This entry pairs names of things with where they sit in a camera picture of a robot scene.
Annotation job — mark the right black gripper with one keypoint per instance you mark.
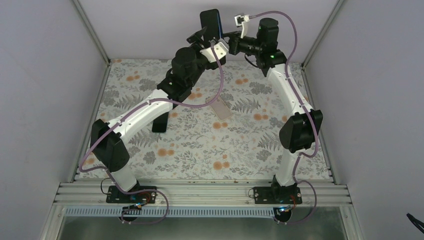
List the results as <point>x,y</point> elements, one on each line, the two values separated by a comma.
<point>233,46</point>

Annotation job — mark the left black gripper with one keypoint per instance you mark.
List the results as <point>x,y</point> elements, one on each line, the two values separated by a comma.
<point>197,38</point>

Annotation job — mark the black phone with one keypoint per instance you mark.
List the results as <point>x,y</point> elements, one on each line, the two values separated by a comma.
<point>211,20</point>

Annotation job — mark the beige phone case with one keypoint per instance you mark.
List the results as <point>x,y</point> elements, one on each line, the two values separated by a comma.
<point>220,109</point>

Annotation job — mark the black smartphone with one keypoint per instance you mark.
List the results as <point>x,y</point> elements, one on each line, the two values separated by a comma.
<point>159,125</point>

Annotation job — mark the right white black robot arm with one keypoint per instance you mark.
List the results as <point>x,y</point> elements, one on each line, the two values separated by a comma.
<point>301,129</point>

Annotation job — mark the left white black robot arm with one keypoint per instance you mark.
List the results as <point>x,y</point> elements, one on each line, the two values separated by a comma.
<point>108,138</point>

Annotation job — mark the black object at edge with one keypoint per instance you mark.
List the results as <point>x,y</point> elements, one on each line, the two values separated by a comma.
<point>416,222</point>

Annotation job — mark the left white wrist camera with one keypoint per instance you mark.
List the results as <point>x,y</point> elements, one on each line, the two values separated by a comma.
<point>216,52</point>

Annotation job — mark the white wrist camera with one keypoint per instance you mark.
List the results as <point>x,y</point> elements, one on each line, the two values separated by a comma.
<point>242,21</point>
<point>216,52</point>

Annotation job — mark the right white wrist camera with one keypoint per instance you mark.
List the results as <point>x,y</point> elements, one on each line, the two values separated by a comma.
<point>242,21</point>

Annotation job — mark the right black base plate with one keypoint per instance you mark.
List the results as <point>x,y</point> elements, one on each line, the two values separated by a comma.
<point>263,195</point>

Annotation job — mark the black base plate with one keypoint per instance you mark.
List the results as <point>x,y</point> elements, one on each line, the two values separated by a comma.
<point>263,195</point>
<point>115,196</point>

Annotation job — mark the aluminium rail frame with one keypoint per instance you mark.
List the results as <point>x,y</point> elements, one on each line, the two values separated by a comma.
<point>195,198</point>

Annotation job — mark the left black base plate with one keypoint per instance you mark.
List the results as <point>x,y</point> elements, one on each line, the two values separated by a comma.
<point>115,196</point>

